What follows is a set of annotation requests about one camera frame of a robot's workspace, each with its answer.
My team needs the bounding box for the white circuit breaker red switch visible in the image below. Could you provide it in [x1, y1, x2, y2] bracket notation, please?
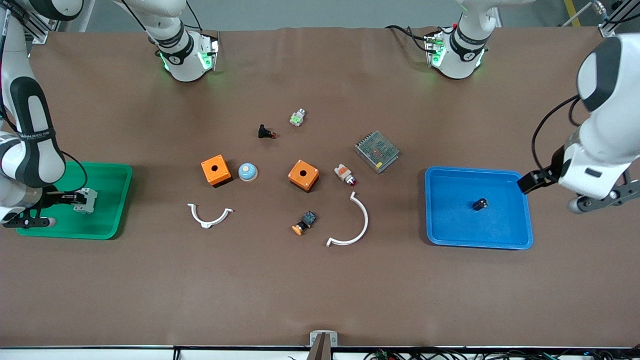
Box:
[74, 187, 99, 215]

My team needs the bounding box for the green plastic tray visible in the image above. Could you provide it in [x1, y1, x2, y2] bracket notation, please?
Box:
[16, 160, 134, 241]

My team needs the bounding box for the blue plastic tray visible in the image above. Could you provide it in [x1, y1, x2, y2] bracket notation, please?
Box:
[424, 166, 534, 250]

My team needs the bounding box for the small white curved clamp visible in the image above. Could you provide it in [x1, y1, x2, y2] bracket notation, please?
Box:
[187, 202, 234, 229]

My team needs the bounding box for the left orange button box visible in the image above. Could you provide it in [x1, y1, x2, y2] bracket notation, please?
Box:
[201, 154, 233, 188]

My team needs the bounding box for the orange button box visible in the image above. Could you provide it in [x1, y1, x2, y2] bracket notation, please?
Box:
[287, 159, 320, 193]
[201, 154, 233, 188]

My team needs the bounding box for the metal mesh power supply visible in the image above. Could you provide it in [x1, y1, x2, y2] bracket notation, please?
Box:
[354, 130, 400, 174]

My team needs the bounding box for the large white curved clamp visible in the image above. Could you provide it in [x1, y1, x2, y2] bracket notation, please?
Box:
[326, 191, 369, 248]

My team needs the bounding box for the blue dome buzzer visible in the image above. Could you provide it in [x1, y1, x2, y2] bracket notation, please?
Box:
[237, 162, 259, 183]

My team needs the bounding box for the red pilot light orange collar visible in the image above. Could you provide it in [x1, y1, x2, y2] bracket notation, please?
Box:
[334, 163, 357, 187]

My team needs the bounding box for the right orange button box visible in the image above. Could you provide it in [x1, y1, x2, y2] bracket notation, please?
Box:
[287, 159, 320, 193]

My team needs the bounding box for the orange mushroom push button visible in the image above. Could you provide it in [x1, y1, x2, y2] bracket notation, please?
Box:
[291, 210, 318, 236]

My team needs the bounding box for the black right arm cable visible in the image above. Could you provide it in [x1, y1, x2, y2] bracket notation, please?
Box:
[47, 149, 89, 195]

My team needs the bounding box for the aluminium frame profile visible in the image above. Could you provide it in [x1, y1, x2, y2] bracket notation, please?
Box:
[590, 0, 640, 39]
[15, 0, 68, 45]

